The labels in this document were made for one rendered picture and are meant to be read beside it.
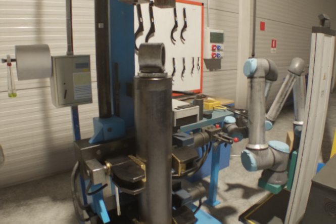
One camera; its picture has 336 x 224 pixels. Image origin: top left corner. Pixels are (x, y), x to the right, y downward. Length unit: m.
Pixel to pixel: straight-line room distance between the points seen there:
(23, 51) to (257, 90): 1.62
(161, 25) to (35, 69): 2.33
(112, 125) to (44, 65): 0.73
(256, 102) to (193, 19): 2.82
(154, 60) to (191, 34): 2.93
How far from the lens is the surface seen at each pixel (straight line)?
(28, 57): 1.87
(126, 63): 1.65
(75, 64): 1.96
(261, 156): 1.63
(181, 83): 4.02
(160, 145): 1.31
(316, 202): 1.78
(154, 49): 1.23
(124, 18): 1.66
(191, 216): 1.73
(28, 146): 3.28
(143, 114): 1.26
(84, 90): 2.00
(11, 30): 3.08
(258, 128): 1.60
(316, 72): 1.66
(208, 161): 3.14
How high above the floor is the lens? 1.63
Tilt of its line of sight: 12 degrees down
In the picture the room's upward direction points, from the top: straight up
